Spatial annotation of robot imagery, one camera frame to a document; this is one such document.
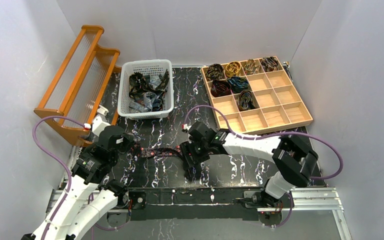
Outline dark paisley red-dotted tie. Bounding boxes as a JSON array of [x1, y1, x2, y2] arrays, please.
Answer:
[[129, 144, 199, 181]]

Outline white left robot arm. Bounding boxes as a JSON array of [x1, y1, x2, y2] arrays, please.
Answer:
[[22, 125, 134, 240]]

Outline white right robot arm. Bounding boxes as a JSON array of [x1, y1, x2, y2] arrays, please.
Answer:
[[180, 122, 319, 208]]

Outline pile of ties in basket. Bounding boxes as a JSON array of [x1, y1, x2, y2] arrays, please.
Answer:
[[128, 70, 170, 113]]

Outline white plug on table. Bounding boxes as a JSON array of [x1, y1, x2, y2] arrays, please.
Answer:
[[96, 105, 109, 116]]

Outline rolled maroon tie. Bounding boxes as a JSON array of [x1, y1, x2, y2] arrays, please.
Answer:
[[210, 80, 232, 98]]

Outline orange wooden rack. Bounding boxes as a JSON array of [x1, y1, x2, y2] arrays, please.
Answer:
[[34, 25, 122, 147]]

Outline rolled grey striped tie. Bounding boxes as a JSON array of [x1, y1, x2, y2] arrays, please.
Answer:
[[237, 90, 255, 111]]

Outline rolled blue patterned tie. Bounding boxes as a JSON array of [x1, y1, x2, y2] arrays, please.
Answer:
[[227, 76, 249, 94]]

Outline rolled black gold tie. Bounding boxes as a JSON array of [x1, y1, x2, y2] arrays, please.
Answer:
[[205, 63, 226, 81]]

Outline light wooden compartment tray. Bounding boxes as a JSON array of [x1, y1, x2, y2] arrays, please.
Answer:
[[201, 56, 314, 135]]

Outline rolled yellow tie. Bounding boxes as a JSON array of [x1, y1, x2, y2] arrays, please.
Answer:
[[224, 61, 241, 78]]

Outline white plastic basket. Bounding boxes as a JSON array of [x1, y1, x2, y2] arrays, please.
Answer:
[[117, 59, 174, 120]]

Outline rolled brown patterned tie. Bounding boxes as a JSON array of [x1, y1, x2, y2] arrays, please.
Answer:
[[243, 59, 260, 75]]

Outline rolled dark striped tie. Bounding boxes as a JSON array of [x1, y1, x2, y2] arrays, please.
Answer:
[[260, 56, 280, 72]]

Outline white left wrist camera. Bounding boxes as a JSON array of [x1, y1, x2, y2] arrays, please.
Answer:
[[83, 115, 111, 136]]

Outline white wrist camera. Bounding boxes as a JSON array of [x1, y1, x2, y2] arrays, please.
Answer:
[[83, 115, 111, 136], [181, 123, 191, 133]]

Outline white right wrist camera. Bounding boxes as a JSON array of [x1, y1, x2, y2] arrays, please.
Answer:
[[181, 123, 191, 133]]

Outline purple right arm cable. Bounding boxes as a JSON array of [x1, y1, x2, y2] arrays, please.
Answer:
[[183, 104, 344, 181]]

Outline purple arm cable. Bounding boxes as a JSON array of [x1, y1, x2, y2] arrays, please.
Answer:
[[183, 104, 344, 181], [32, 115, 92, 240]]

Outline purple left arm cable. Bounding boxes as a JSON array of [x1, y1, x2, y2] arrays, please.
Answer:
[[32, 115, 92, 240]]

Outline aluminium frame rail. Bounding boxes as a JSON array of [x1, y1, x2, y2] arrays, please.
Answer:
[[46, 187, 354, 240]]

